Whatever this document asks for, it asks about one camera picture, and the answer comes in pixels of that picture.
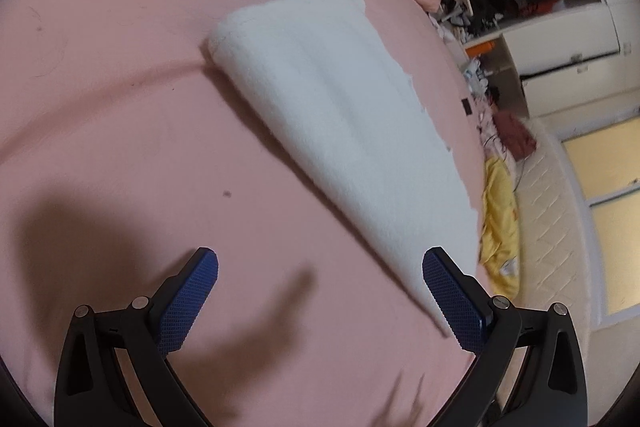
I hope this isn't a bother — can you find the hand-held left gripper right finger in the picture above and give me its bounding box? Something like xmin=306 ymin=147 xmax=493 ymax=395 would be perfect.
xmin=421 ymin=246 xmax=588 ymax=427

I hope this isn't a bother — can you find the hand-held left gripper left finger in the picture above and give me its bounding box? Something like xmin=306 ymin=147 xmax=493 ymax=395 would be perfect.
xmin=52 ymin=247 xmax=221 ymax=427

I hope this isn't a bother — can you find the white fleece garment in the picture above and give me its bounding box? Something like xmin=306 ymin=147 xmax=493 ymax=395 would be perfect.
xmin=206 ymin=0 xmax=483 ymax=338

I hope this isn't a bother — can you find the yellow blanket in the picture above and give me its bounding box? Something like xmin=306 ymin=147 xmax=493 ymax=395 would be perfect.
xmin=479 ymin=154 xmax=522 ymax=299

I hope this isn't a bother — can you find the cream quilted headboard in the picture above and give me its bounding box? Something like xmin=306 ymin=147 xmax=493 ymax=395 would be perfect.
xmin=510 ymin=122 xmax=610 ymax=410

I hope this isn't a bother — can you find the dark red cloth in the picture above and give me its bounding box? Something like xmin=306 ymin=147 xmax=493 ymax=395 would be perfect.
xmin=492 ymin=109 xmax=539 ymax=161

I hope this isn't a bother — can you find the window with yellow blind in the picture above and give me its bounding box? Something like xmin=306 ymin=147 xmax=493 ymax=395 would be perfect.
xmin=559 ymin=116 xmax=640 ymax=334

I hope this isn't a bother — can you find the pink bed sheet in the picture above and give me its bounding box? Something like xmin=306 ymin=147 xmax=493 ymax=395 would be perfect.
xmin=0 ymin=0 xmax=490 ymax=427

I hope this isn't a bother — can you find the pile of small bedside clutter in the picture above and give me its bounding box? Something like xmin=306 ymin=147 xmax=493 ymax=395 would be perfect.
xmin=429 ymin=0 xmax=506 ymax=158

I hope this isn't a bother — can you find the white wardrobe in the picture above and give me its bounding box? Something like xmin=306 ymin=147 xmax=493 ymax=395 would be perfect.
xmin=405 ymin=0 xmax=637 ymax=120

